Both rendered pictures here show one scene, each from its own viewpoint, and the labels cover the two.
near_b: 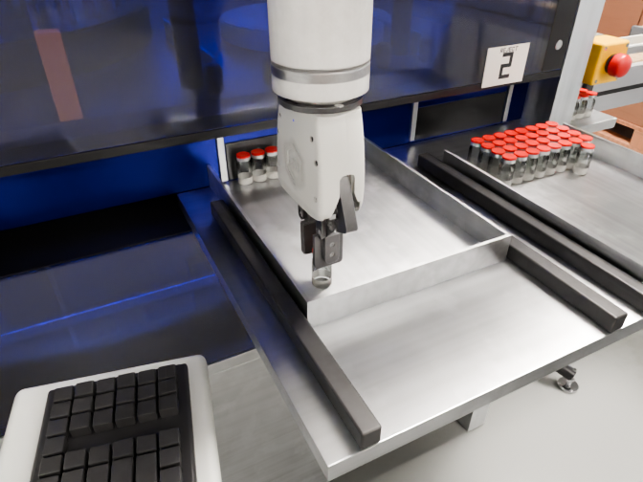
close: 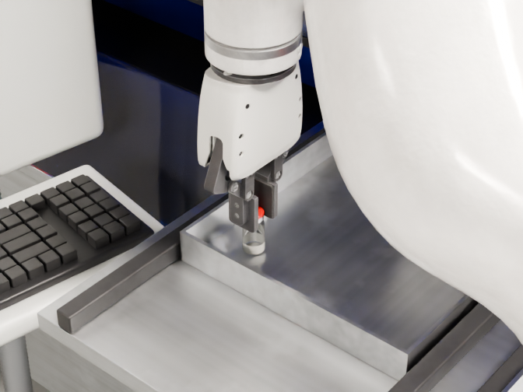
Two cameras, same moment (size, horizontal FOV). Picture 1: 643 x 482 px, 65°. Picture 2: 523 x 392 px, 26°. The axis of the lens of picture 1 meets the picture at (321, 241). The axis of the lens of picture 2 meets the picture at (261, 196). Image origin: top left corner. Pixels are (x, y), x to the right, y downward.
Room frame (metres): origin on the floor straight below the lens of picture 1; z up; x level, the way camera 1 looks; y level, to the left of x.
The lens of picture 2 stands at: (0.10, -0.80, 1.57)
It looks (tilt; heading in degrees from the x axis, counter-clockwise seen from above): 36 degrees down; 67
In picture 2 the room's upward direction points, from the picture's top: straight up
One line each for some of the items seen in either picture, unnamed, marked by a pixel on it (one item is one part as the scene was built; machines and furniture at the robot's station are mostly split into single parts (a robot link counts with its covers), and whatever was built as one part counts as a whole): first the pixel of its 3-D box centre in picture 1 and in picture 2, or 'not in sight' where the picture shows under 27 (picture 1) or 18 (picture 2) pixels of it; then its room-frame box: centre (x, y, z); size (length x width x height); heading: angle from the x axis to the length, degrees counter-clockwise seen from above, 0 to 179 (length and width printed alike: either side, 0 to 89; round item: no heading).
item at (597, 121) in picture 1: (564, 117); not in sight; (0.99, -0.49, 0.87); 0.14 x 0.13 x 0.02; 27
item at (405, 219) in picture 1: (341, 208); (393, 216); (0.58, -0.03, 0.90); 0.34 x 0.26 x 0.04; 27
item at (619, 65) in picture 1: (616, 64); not in sight; (0.91, -0.52, 0.99); 0.04 x 0.04 x 0.04; 27
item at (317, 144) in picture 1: (321, 144); (253, 104); (0.44, 0.00, 1.05); 0.10 x 0.07 x 0.11; 27
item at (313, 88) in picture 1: (319, 76); (254, 41); (0.44, 0.00, 1.11); 0.09 x 0.08 x 0.03; 27
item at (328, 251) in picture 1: (333, 243); (235, 203); (0.41, -0.01, 0.95); 0.03 x 0.03 x 0.07; 27
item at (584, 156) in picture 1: (583, 159); not in sight; (0.71, -0.40, 0.90); 0.02 x 0.02 x 0.05
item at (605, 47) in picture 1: (594, 58); not in sight; (0.95, -0.50, 1.00); 0.08 x 0.07 x 0.07; 27
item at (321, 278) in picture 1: (321, 268); (253, 231); (0.44, 0.00, 0.90); 0.02 x 0.02 x 0.04
